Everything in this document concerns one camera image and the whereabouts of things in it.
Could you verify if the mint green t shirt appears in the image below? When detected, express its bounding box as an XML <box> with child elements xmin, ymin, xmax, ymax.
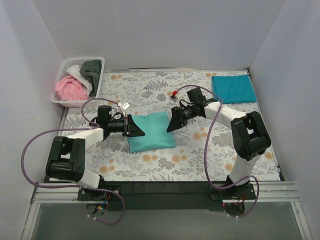
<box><xmin>128</xmin><ymin>111</ymin><xmax>176</xmax><ymax>153</ymax></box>

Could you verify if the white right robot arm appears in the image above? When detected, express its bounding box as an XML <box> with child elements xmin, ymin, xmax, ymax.
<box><xmin>166</xmin><ymin>85</ymin><xmax>271</xmax><ymax>196</ymax></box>

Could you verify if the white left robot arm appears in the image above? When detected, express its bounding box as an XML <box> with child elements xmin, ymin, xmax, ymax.
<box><xmin>45</xmin><ymin>105</ymin><xmax>145</xmax><ymax>189</ymax></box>

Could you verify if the folded teal t shirt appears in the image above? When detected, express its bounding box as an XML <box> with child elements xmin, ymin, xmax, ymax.
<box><xmin>212</xmin><ymin>74</ymin><xmax>257</xmax><ymax>104</ymax></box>

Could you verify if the dark grey t shirt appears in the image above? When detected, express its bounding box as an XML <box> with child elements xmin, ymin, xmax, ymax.
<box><xmin>79</xmin><ymin>60</ymin><xmax>102</xmax><ymax>97</ymax></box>

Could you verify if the pink t shirt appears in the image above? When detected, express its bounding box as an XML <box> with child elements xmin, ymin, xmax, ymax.
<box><xmin>55</xmin><ymin>76</ymin><xmax>89</xmax><ymax>101</ymax></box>

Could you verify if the white t shirt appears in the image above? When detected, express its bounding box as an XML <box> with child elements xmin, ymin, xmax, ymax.
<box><xmin>66</xmin><ymin>65</ymin><xmax>93</xmax><ymax>94</ymax></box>

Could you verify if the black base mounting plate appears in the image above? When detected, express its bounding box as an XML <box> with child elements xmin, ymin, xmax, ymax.
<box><xmin>77</xmin><ymin>181</ymin><xmax>256</xmax><ymax>212</ymax></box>

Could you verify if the white plastic laundry basket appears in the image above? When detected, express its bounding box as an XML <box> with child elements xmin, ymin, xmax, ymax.
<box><xmin>51</xmin><ymin>56</ymin><xmax>105</xmax><ymax>108</ymax></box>

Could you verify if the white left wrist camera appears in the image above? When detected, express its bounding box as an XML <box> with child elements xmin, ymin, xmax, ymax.
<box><xmin>117</xmin><ymin>102</ymin><xmax>131</xmax><ymax>115</ymax></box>

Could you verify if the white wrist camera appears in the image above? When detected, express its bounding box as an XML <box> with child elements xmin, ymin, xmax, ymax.
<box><xmin>169</xmin><ymin>90</ymin><xmax>178</xmax><ymax>102</ymax></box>
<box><xmin>117</xmin><ymin>102</ymin><xmax>131</xmax><ymax>115</ymax></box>

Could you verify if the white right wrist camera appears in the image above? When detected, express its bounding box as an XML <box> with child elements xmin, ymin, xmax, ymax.
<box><xmin>169</xmin><ymin>90</ymin><xmax>178</xmax><ymax>102</ymax></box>

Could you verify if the aluminium frame rail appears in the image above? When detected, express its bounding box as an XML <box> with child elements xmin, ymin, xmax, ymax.
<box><xmin>30</xmin><ymin>182</ymin><xmax>86</xmax><ymax>205</ymax></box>

